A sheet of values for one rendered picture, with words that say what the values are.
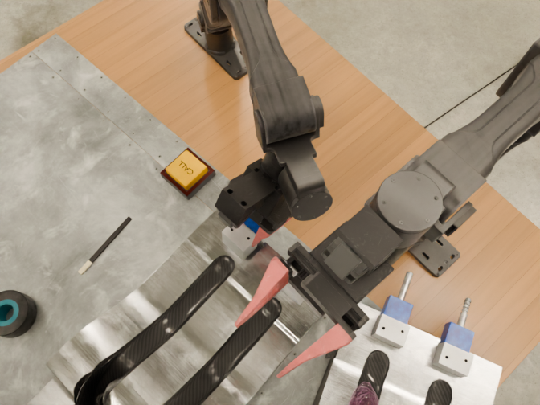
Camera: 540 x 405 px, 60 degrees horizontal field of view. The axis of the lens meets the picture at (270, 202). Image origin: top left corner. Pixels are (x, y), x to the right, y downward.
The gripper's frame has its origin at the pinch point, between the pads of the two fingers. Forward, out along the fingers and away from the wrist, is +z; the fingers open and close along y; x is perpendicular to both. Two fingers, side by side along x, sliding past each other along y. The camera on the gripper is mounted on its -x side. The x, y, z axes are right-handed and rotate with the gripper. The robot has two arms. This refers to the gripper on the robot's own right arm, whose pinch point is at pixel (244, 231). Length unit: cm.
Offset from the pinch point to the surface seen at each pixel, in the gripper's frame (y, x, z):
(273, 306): 11.5, -2.0, 6.6
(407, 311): 28.7, 11.4, -0.4
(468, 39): -11, 182, -3
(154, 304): -3.3, -12.9, 14.1
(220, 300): 4.4, -6.4, 9.6
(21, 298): -22.8, -23.1, 26.9
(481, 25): -11, 191, -9
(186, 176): -18.7, 7.6, 7.4
